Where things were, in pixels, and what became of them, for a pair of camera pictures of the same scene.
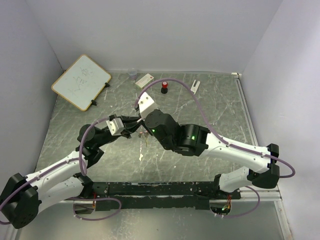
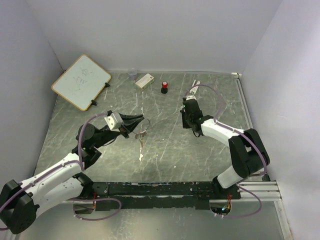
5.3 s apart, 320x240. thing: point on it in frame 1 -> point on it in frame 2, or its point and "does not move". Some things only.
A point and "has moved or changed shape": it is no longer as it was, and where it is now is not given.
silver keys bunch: (146, 134) has moved or changed shape
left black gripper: (131, 125) does not move
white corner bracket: (235, 73) does not move
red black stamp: (164, 89) does not move
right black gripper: (142, 121) -> (185, 125)
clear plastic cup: (132, 74) does not move
